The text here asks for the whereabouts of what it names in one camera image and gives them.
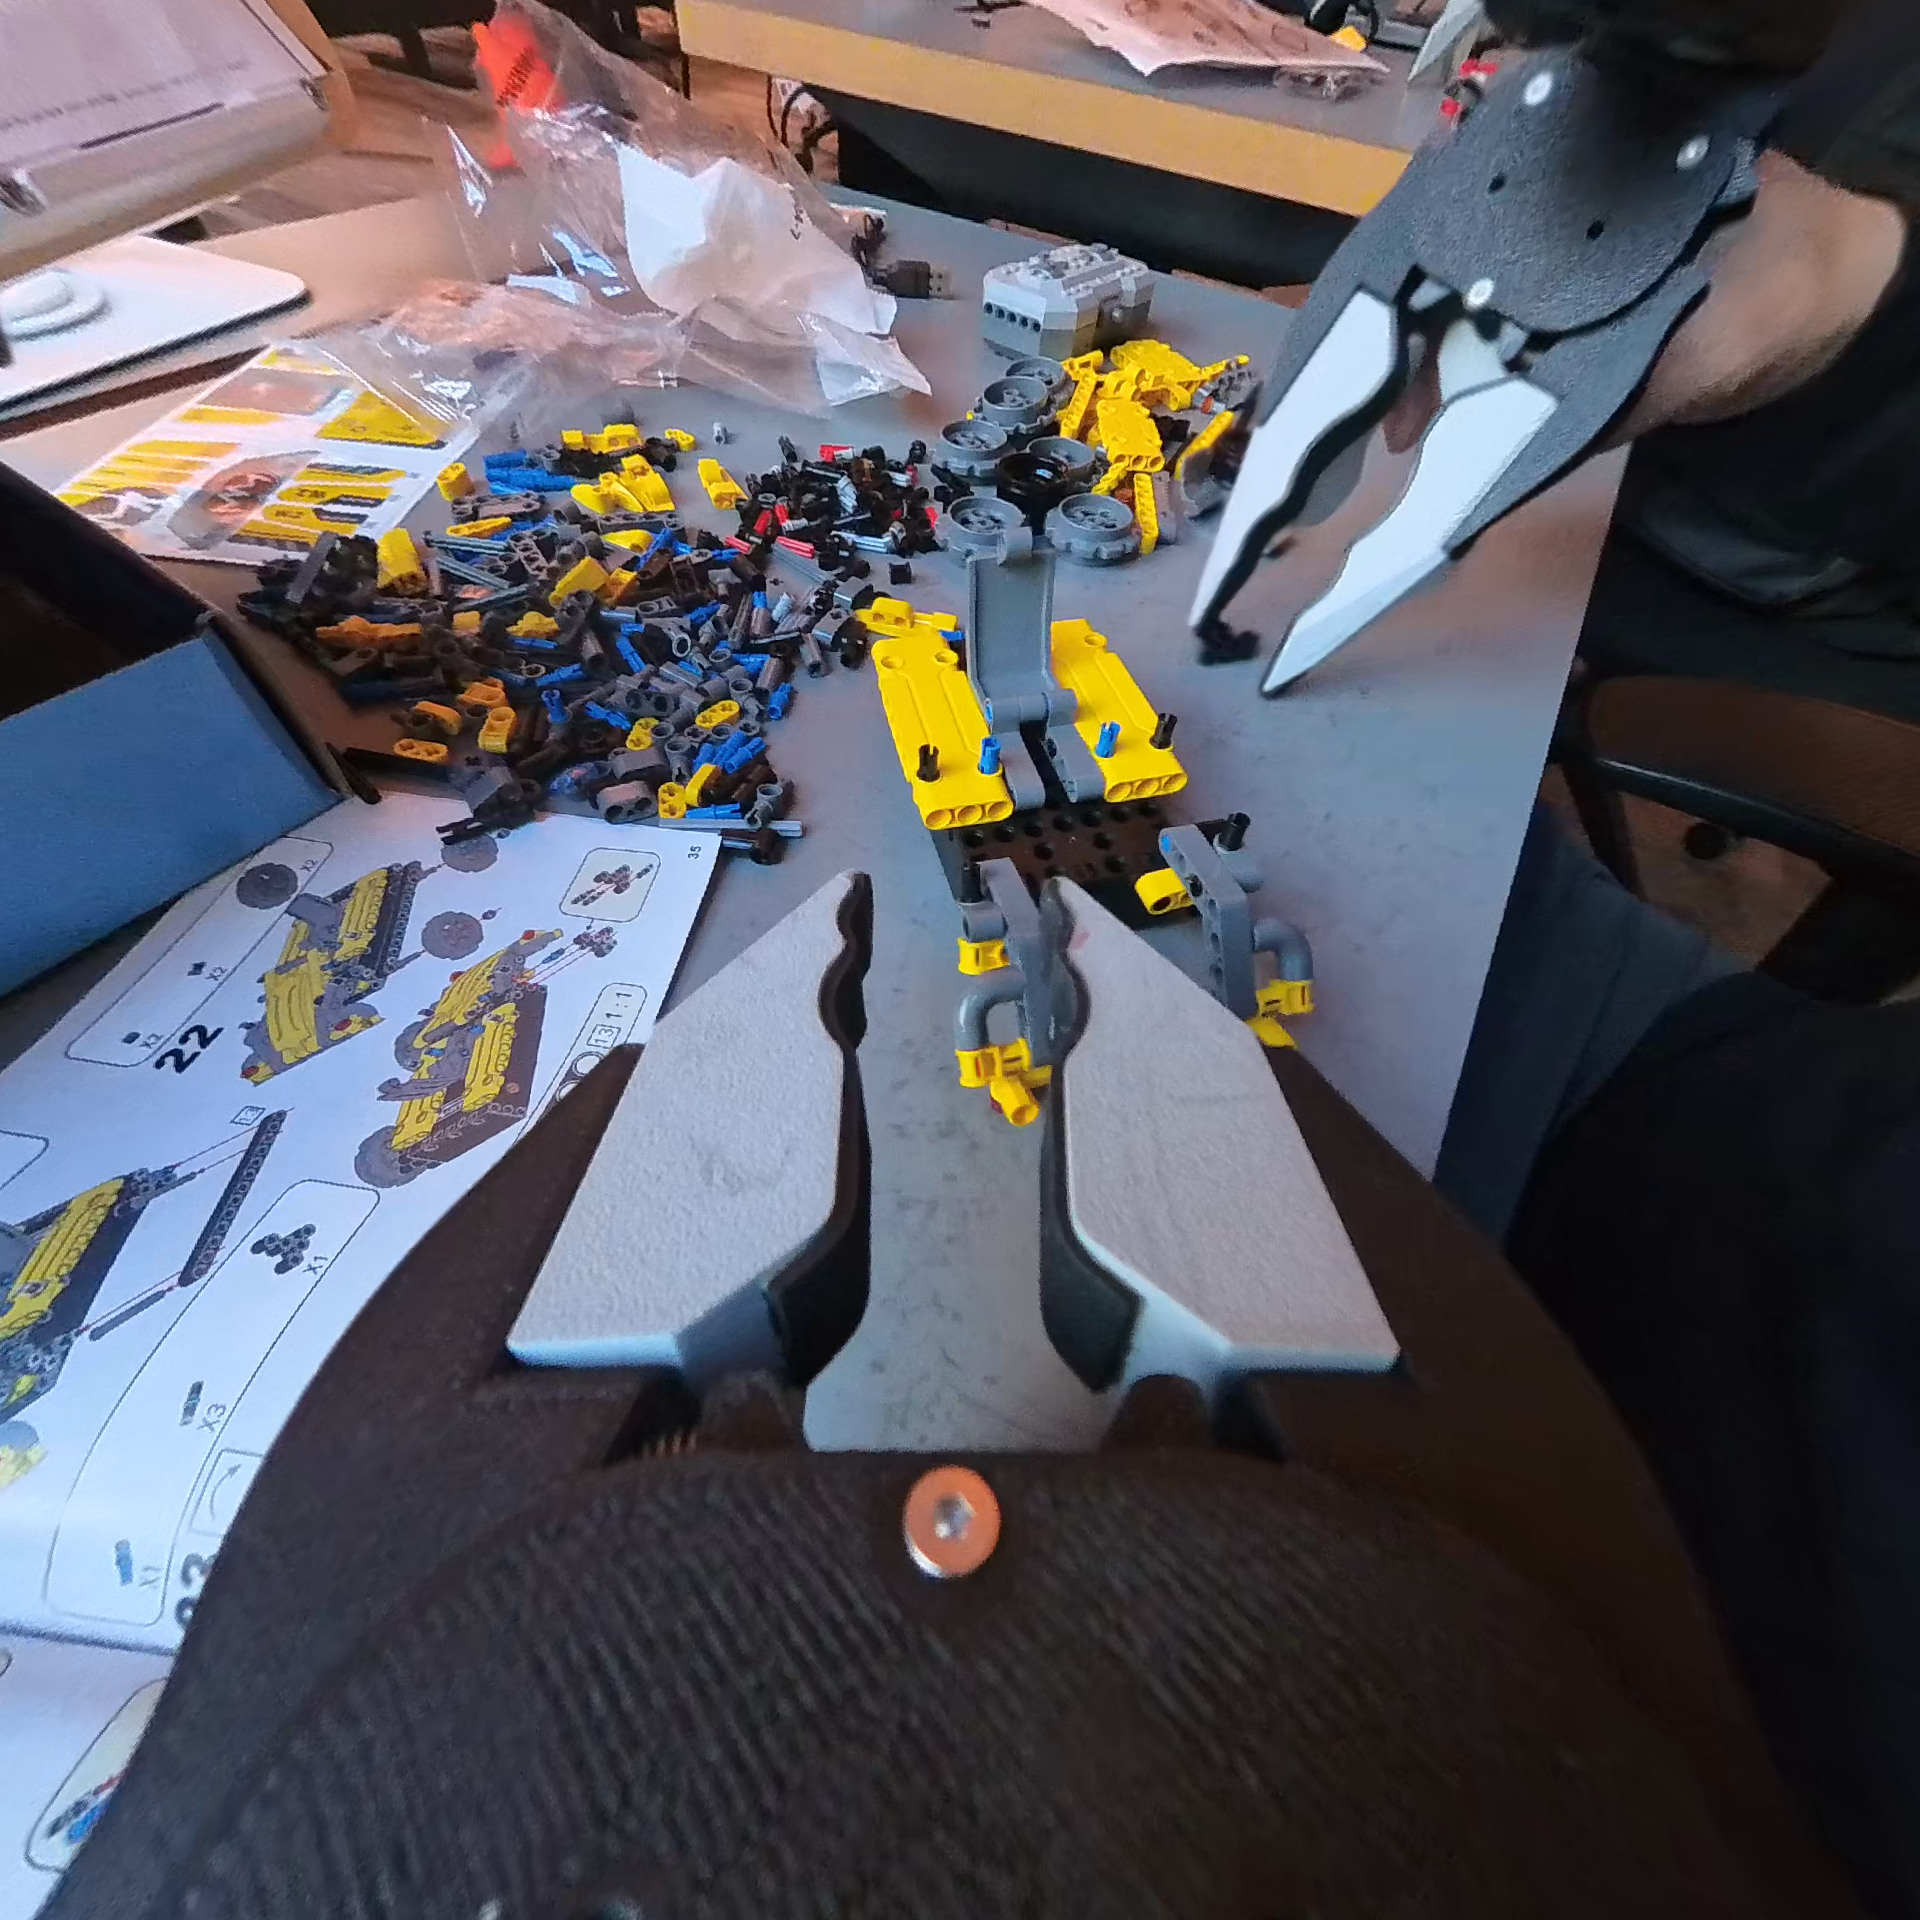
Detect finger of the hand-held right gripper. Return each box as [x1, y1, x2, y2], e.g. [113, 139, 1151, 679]
[1188, 285, 1413, 639]
[1256, 320, 1560, 701]

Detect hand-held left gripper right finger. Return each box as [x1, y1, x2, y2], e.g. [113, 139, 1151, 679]
[1040, 873, 1406, 1453]

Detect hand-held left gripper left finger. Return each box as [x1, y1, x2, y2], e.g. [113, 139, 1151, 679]
[506, 870, 876, 1394]

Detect yellow black toy vehicle model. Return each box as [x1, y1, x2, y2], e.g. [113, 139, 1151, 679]
[870, 561, 1320, 1129]

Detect person's right forearm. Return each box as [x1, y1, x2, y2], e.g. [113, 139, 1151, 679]
[1775, 0, 1920, 225]

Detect grey work desk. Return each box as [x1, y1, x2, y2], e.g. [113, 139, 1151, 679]
[0, 186, 1633, 1448]

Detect wood edged desk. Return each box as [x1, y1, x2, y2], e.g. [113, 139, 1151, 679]
[673, 0, 1502, 287]

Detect person's right hand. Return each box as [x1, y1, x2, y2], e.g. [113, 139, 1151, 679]
[1626, 141, 1920, 447]

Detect heap of yellow toy beams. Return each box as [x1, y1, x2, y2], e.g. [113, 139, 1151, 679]
[1049, 338, 1271, 520]

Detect unused grey black gripper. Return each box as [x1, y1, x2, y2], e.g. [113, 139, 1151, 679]
[1408, 0, 1502, 96]

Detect grey toy battery block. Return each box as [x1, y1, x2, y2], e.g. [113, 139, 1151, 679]
[982, 241, 1159, 363]

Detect group of grey toy wheels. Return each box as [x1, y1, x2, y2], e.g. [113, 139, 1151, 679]
[930, 355, 1161, 570]

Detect printed paper sheet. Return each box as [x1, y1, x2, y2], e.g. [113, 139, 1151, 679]
[1036, 0, 1391, 79]

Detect building instruction booklet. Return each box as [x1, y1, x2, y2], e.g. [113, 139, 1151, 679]
[0, 808, 727, 1920]

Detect pile of black red pins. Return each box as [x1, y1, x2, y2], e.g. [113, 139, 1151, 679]
[727, 432, 943, 590]

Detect pile of mixed small pieces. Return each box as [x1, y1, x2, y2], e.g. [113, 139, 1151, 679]
[237, 423, 806, 865]

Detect blue cardboard box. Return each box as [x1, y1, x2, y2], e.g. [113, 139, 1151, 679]
[0, 461, 365, 1000]

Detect clear crumpled plastic bag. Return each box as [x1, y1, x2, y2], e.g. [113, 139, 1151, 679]
[322, 0, 934, 440]

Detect yellow black sticker sheet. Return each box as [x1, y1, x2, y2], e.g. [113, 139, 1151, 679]
[56, 342, 485, 566]

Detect orange red plastic item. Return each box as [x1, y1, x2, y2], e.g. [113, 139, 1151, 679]
[468, 0, 575, 119]

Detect white display stand base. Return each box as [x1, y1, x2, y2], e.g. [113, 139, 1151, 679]
[0, 231, 313, 424]

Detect printed instruction display board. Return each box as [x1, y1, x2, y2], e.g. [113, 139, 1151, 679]
[0, 0, 357, 281]

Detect black usb cable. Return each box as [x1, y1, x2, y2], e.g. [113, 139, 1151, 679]
[852, 210, 956, 304]

